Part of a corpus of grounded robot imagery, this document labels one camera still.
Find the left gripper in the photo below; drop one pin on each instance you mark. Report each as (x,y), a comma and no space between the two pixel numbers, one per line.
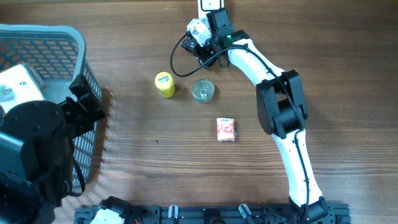
(83,120)

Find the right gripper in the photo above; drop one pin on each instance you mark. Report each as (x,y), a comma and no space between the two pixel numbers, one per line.
(199,51)

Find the silver top tin can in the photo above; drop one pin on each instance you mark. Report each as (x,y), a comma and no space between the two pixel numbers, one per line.
(203,90)

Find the yellow lid jar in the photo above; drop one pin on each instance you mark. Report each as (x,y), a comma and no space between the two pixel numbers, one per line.
(165,85)

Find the red juice carton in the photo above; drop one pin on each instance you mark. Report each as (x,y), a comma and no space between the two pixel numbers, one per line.
(225,129)

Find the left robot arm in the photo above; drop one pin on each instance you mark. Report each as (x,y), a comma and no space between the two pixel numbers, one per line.
(38,166)

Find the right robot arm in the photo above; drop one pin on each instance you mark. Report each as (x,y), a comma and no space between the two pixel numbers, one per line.
(281,107)

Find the white barcode scanner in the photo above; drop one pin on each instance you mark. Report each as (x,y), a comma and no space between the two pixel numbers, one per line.
(206,6)

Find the grey plastic mesh basket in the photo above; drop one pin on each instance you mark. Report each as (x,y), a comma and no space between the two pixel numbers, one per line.
(57,54)

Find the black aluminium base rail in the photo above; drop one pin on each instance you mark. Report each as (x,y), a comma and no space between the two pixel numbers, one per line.
(268,214)

